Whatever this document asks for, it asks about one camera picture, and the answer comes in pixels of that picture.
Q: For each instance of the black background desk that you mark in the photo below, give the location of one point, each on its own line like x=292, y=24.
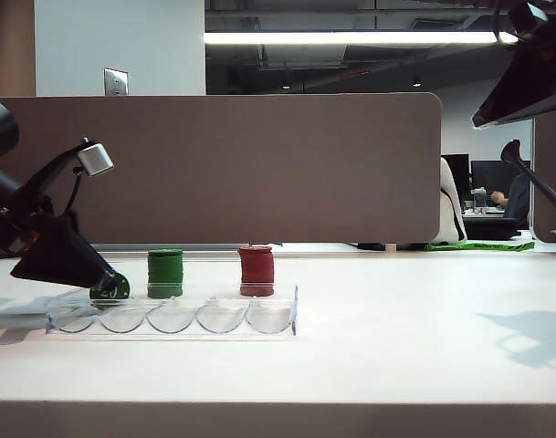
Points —
x=492, y=226

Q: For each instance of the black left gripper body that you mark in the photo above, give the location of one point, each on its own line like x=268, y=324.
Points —
x=17, y=219

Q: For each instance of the clear bottle on desk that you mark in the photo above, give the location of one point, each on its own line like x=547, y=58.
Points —
x=479, y=201

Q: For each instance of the wide black monitor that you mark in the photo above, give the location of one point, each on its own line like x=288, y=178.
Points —
x=487, y=175

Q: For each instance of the long ceiling light strip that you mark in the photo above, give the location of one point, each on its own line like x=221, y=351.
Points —
x=350, y=37

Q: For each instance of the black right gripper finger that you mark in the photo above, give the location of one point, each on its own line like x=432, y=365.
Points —
x=528, y=86

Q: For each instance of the person in blue shirt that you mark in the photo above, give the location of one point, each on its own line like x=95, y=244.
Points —
x=518, y=201

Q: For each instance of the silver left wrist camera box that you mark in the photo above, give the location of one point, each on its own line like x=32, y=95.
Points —
x=95, y=159

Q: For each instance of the clear plastic chip tray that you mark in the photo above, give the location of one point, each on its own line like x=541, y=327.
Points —
x=277, y=315

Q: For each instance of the black lever rod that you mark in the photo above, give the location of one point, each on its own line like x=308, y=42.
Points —
x=533, y=180

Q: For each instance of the red poker chip stack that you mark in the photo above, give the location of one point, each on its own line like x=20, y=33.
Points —
x=257, y=274

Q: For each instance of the green poker chip stack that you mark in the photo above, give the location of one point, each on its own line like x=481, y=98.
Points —
x=165, y=274

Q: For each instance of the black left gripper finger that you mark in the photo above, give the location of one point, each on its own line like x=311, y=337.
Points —
x=63, y=255

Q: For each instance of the small black monitor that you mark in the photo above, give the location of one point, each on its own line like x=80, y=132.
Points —
x=458, y=171

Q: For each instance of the small white cylinder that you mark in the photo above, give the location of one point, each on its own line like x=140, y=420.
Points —
x=391, y=247

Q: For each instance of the green poker chip marked 20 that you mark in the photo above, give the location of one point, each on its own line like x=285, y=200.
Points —
x=122, y=290

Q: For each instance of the wide brown desk partition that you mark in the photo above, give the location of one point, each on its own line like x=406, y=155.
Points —
x=259, y=169

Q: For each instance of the metal wall outlet plate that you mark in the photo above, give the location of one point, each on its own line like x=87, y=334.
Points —
x=116, y=82

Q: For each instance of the green tape strip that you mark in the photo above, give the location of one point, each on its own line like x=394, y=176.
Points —
x=478, y=246

